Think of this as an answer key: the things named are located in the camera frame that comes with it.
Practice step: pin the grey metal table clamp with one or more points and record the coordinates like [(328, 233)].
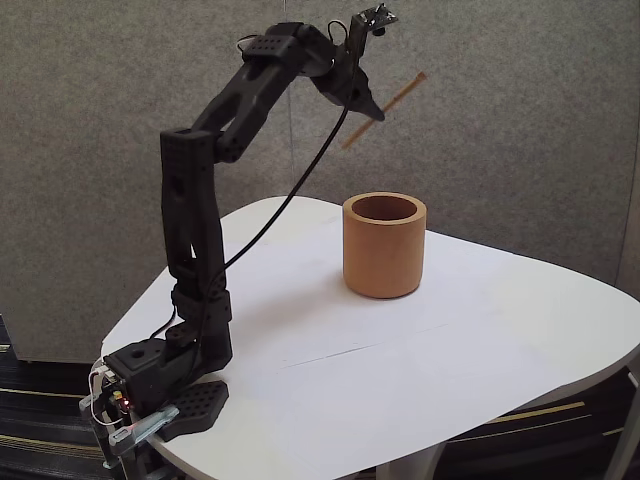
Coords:
[(145, 426)]

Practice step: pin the brown cylindrical pen holder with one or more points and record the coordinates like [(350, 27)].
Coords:
[(384, 260)]

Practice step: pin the small camera circuit board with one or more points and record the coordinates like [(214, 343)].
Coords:
[(377, 17)]

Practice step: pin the white table leg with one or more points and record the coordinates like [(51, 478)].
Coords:
[(622, 450)]

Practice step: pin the motor controller board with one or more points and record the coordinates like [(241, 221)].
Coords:
[(119, 399)]

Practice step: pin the brown wooden pen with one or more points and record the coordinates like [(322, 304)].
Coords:
[(402, 92)]

